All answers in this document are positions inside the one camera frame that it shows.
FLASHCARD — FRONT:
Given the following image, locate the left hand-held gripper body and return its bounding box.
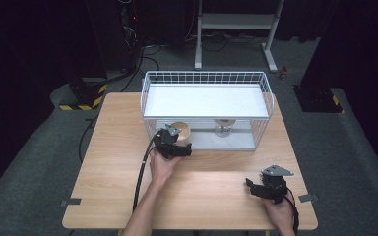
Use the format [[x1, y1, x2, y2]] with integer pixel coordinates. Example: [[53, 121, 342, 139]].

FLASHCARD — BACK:
[[153, 123, 188, 161]]

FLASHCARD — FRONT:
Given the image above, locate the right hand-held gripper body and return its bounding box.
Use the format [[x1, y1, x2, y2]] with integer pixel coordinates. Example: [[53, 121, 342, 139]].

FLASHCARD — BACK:
[[255, 164, 295, 205]]

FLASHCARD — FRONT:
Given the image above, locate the white wire rack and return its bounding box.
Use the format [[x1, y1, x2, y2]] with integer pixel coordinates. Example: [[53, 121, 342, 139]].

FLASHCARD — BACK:
[[140, 70, 276, 151]]

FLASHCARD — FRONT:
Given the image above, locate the person's left hand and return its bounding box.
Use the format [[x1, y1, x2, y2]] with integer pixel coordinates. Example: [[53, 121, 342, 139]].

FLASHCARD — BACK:
[[149, 148, 180, 187]]

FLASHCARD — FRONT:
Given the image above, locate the person's right hand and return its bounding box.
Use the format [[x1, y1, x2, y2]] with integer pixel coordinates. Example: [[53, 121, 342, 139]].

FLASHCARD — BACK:
[[262, 191, 296, 233]]

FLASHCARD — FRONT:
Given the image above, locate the grey tape piece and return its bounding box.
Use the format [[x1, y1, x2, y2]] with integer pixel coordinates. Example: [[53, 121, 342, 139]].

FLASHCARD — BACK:
[[297, 193, 321, 204], [60, 198, 83, 207]]

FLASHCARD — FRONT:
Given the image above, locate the black yellow striped stand base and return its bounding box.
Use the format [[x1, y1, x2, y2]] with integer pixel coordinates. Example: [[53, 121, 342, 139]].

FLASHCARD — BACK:
[[58, 76, 109, 112], [291, 84, 346, 115]]

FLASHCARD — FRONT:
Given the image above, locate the dark equipment tower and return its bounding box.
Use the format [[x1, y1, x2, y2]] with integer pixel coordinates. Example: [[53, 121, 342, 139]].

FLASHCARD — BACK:
[[85, 0, 145, 75]]

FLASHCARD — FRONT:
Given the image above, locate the white metal stand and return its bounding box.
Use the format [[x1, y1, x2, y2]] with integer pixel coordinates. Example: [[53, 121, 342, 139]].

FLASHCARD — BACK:
[[193, 0, 286, 74]]

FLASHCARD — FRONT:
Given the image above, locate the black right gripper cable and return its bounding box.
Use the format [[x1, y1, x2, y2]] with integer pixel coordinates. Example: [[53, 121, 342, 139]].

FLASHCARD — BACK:
[[284, 188, 300, 236]]

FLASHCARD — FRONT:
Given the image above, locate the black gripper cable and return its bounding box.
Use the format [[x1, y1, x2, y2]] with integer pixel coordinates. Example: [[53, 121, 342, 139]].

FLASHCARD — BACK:
[[132, 132, 161, 212], [284, 188, 300, 236]]

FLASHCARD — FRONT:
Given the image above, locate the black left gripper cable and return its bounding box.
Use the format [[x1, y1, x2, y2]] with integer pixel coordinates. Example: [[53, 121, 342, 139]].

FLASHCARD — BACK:
[[132, 132, 161, 212]]

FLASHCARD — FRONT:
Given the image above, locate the thin black floor cable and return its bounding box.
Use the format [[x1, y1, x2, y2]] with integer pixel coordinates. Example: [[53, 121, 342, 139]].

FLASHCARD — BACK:
[[78, 115, 98, 164]]

